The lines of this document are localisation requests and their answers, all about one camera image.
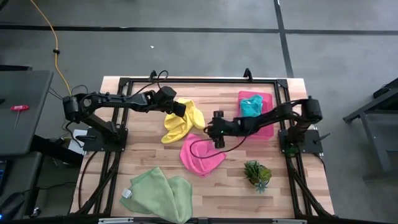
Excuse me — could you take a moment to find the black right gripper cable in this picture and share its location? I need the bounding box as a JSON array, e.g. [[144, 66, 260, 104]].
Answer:
[[189, 124, 249, 159]]

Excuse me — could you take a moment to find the yellow microfiber towel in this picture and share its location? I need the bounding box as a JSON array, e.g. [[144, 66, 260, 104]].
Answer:
[[160, 98, 206, 144]]

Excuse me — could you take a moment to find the grey desk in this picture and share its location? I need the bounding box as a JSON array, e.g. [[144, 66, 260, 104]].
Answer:
[[0, 70, 54, 156]]

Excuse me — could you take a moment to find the dark grey metal table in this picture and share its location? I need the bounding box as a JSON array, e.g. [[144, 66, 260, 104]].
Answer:
[[343, 77, 398, 182]]

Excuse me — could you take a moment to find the pink microfiber towel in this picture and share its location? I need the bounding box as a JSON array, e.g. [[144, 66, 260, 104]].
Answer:
[[179, 133, 227, 178]]

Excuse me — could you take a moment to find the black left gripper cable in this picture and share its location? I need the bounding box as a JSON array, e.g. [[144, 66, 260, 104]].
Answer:
[[133, 70, 170, 97]]

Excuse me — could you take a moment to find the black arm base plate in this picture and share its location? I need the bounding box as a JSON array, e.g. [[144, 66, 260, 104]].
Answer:
[[82, 127, 128, 152], [278, 129, 324, 155]]

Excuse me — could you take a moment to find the white paper sheet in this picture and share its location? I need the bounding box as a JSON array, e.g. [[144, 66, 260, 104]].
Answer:
[[67, 129, 88, 155]]

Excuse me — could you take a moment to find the red-handled hex key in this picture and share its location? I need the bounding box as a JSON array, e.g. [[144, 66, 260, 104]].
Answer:
[[10, 105, 30, 130]]

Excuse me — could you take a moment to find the yellow extension cable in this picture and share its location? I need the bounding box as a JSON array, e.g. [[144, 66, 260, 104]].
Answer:
[[29, 0, 73, 96]]

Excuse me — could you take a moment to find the black aluminium table frame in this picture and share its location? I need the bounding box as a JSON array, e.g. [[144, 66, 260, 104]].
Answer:
[[70, 76, 335, 224]]

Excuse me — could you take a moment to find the black computer mouse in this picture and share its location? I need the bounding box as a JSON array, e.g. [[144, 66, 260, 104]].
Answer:
[[0, 192, 27, 220]]

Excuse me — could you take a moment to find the potted succulent plant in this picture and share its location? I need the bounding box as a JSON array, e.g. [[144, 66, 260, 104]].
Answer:
[[243, 160, 273, 194]]

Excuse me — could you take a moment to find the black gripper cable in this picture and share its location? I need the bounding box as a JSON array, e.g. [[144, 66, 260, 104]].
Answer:
[[189, 124, 249, 159], [133, 70, 170, 97]]

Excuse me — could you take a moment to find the green towel with white label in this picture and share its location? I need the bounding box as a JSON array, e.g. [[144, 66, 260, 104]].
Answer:
[[119, 167, 193, 224]]

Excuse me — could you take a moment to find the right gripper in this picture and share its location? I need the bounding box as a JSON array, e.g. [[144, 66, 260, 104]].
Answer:
[[205, 110, 243, 149]]

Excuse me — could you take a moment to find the teal microfiber towel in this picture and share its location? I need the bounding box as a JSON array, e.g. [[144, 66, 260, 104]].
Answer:
[[239, 94, 264, 118]]

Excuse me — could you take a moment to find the pink plastic bin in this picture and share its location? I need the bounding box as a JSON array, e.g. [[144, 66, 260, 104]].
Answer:
[[238, 90, 275, 139]]

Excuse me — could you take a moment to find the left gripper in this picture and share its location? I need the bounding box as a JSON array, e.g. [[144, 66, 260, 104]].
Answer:
[[151, 86, 188, 119]]

